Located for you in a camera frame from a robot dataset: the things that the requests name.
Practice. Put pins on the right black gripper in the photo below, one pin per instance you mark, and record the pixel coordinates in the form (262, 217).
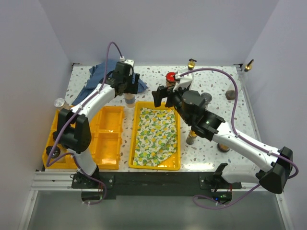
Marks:
(162, 92)

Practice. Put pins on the red lid sauce jar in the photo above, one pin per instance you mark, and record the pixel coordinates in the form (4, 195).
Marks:
(170, 79)

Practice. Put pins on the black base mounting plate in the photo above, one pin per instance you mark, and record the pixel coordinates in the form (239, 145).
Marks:
(152, 184)

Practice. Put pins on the dark bottle gold band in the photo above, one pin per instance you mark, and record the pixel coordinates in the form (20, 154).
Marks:
(191, 137)

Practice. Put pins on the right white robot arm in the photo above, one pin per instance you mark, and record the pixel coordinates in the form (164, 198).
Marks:
(274, 164)

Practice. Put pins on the brown spice shaker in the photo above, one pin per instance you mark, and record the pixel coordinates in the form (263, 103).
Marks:
(55, 135)

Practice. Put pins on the red cap soy bottle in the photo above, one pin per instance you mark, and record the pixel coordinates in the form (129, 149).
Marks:
(222, 148)

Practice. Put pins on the lemon print cloth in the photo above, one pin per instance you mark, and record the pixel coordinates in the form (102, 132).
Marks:
(156, 137)

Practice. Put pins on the glass oil bottle gold pourer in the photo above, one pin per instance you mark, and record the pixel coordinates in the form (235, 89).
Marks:
(191, 64)

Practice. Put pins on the corner glass bottle gold pourer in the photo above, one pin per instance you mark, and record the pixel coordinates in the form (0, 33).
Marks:
(240, 78)

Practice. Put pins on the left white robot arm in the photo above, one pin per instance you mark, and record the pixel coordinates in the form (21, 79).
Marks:
(73, 127)

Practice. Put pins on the yellow compartment organizer tray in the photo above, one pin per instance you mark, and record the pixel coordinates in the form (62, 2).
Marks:
(106, 129)

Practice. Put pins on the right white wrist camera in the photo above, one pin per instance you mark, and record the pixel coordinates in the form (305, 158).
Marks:
(184, 82)

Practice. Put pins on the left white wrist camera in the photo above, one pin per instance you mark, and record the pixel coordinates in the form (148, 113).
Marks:
(130, 62)

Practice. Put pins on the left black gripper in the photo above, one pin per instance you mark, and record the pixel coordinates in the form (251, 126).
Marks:
(133, 87)

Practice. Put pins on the grey cap salt grinder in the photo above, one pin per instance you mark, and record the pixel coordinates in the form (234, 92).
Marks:
(207, 97)

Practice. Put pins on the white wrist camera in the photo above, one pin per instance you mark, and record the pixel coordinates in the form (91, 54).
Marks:
(184, 82)
(130, 62)

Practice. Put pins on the black cap seasoning shaker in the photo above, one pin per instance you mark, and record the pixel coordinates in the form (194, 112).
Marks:
(58, 152)

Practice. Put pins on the yellow flat tray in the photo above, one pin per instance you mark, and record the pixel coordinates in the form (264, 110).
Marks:
(171, 164)

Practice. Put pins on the blue label spice jar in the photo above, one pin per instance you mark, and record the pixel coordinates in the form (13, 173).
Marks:
(60, 104)

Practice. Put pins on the blue checkered shirt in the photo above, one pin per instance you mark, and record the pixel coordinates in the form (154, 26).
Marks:
(96, 74)

